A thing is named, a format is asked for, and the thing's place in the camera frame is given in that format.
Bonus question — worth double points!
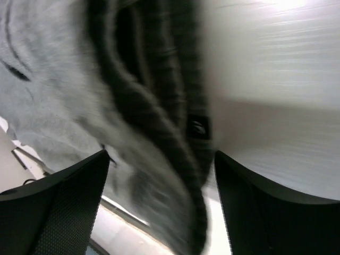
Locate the grey shorts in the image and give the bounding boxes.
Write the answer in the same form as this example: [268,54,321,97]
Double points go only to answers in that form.
[1,1,214,254]

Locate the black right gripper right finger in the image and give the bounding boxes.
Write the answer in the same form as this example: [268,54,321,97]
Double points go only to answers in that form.
[214,151,339,255]

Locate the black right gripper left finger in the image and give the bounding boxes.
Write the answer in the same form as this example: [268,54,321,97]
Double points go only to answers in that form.
[1,150,110,255]

